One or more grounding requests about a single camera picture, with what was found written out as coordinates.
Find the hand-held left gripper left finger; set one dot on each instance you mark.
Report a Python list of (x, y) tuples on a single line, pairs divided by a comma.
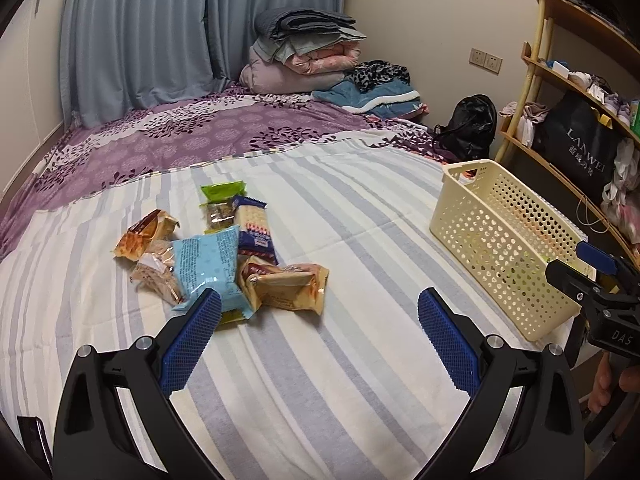
[(192, 345)]

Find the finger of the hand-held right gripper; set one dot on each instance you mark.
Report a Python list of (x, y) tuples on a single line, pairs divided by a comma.
[(595, 255), (570, 275)]

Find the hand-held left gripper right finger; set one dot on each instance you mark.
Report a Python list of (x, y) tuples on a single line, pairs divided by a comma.
[(447, 345)]

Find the cream perforated plastic basket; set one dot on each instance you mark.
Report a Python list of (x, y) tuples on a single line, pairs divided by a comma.
[(500, 240)]

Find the clear cake packet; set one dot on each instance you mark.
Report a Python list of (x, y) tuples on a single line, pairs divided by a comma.
[(155, 272)]

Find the light blue snack packet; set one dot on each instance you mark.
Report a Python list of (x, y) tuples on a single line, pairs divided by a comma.
[(205, 260)]

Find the tan brown snack packet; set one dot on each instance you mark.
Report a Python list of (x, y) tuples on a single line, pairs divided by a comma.
[(290, 287)]

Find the orange-brown cake packet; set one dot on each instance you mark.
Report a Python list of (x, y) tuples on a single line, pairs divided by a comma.
[(142, 235)]

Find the blue cracker packet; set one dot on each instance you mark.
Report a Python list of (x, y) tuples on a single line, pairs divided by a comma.
[(252, 225)]

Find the person's right hand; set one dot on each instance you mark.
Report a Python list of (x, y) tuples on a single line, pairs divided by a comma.
[(600, 385)]

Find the yellow-green snack packet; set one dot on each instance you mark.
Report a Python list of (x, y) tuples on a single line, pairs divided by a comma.
[(231, 318)]

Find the white plastic bag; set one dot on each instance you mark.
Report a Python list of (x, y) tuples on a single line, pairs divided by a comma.
[(622, 195)]

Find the black shopping bag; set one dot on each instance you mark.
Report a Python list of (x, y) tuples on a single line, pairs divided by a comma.
[(575, 145)]

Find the small clear nut packet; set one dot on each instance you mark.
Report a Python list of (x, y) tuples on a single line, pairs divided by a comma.
[(219, 214)]

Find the striped bed sheet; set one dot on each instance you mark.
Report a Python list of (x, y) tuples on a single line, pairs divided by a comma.
[(340, 240)]

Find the white cloth bundle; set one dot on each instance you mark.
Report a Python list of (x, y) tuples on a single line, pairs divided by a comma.
[(525, 120)]

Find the green snack packet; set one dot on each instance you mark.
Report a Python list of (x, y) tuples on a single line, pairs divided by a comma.
[(224, 192)]

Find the black backpack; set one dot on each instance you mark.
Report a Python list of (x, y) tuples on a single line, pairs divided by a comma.
[(467, 127)]

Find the wooden ladder shelf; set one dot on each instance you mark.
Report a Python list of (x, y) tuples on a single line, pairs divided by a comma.
[(537, 65)]

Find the purple floral bedsheet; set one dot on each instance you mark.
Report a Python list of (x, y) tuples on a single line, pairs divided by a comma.
[(200, 130)]

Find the blue fleece blanket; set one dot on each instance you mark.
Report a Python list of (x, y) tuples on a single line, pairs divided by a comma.
[(365, 100)]

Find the leopard print cloth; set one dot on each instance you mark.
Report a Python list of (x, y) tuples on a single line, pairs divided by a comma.
[(377, 75)]

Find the mauve folded quilt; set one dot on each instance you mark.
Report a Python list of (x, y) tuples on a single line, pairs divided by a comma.
[(285, 80)]

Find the pale green folded quilt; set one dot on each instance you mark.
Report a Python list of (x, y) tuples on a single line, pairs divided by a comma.
[(270, 50)]

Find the white wardrobe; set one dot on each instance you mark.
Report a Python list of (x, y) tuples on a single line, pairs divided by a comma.
[(25, 85)]

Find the pink folded quilt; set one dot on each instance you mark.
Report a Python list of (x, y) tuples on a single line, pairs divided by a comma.
[(325, 57)]

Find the grey folded blanket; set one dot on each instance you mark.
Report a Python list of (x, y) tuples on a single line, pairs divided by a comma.
[(305, 22)]

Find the wall socket plate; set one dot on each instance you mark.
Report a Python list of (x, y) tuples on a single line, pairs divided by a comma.
[(486, 60)]

